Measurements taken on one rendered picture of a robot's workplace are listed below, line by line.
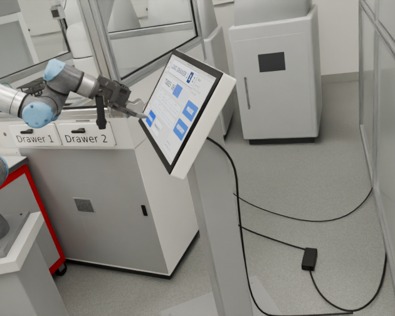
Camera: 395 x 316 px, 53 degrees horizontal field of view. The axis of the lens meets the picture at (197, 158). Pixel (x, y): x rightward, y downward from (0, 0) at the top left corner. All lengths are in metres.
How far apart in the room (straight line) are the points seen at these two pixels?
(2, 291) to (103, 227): 0.78
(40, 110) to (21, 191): 1.02
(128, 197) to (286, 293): 0.88
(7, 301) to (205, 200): 0.74
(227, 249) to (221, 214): 0.16
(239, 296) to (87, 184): 0.91
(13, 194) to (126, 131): 0.71
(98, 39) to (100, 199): 0.80
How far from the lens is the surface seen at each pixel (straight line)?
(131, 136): 1.73
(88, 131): 1.83
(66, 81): 1.33
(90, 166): 1.95
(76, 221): 2.25
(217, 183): 1.36
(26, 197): 2.21
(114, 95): 1.35
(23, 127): 2.09
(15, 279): 1.46
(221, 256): 1.52
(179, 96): 1.25
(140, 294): 2.19
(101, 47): 1.65
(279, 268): 2.15
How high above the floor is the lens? 1.45
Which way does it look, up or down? 25 degrees down
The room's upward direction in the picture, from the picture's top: 12 degrees counter-clockwise
